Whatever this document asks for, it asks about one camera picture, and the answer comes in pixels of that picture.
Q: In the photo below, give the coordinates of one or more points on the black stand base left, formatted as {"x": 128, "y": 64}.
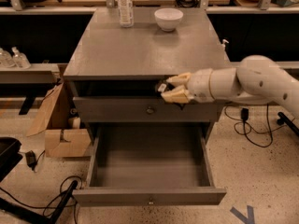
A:
{"x": 48, "y": 214}

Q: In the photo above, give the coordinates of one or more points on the brown cardboard box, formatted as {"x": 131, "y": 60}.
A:
{"x": 64, "y": 136}

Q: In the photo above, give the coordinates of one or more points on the black power adapter left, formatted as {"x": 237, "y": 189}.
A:
{"x": 31, "y": 159}

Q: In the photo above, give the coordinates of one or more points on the closed grey top drawer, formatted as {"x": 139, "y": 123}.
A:
{"x": 145, "y": 109}

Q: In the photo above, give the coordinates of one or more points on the black bin left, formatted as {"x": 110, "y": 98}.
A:
{"x": 9, "y": 155}

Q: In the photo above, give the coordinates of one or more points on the left clear sanitizer bottle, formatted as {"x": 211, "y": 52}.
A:
{"x": 6, "y": 59}

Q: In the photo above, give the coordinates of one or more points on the clear sanitizer bottle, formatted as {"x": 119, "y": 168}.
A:
{"x": 6, "y": 59}
{"x": 20, "y": 59}

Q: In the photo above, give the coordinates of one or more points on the clear plastic water bottle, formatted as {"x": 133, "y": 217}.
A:
{"x": 125, "y": 8}

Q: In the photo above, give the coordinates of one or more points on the grey wooden drawer cabinet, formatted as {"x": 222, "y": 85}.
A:
{"x": 111, "y": 61}

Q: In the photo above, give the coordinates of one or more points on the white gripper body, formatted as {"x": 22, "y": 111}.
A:
{"x": 200, "y": 85}

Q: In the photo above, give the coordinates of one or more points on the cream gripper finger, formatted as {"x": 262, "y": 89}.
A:
{"x": 179, "y": 95}
{"x": 181, "y": 79}

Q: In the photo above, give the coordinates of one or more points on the right clear sanitizer bottle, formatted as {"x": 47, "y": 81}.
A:
{"x": 20, "y": 59}

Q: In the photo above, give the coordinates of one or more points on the black power adapter right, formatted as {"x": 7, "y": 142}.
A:
{"x": 244, "y": 114}

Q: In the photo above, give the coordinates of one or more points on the black power adapter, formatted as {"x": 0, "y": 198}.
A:
{"x": 244, "y": 114}
{"x": 31, "y": 159}

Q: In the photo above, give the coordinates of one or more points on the white ceramic bowl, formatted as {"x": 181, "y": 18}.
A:
{"x": 168, "y": 19}

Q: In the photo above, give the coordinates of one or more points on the open grey middle drawer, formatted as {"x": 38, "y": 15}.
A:
{"x": 149, "y": 164}

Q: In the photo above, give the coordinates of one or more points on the small white pump bottle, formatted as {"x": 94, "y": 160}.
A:
{"x": 225, "y": 44}

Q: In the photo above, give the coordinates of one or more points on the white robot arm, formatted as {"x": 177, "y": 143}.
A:
{"x": 257, "y": 80}

